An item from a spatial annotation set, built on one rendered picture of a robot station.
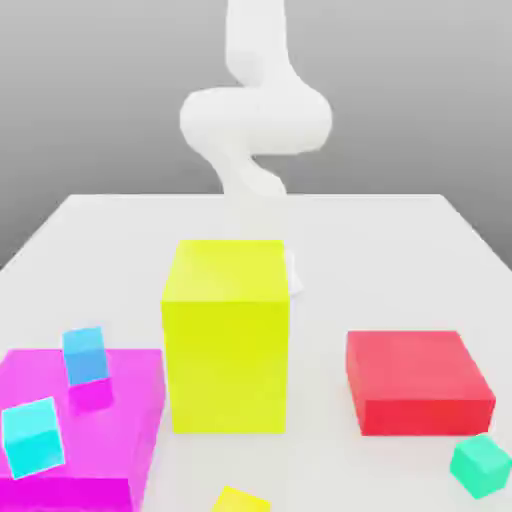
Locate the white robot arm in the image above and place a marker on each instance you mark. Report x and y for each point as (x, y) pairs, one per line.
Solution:
(256, 116)

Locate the small blue cube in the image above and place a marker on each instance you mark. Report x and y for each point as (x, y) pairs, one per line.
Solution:
(84, 356)

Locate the small yellow cube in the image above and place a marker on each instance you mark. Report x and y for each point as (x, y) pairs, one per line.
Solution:
(240, 502)

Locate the small cyan cube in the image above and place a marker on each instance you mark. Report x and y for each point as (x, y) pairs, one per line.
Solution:
(32, 438)

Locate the small green cube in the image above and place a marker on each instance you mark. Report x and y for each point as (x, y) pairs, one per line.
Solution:
(480, 466)

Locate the large yellow box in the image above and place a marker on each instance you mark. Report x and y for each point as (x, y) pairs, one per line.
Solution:
(226, 360)

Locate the large red box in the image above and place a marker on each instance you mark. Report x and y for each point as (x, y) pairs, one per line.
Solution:
(416, 380)

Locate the large magenta box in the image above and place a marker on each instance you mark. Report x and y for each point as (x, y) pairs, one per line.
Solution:
(100, 432)

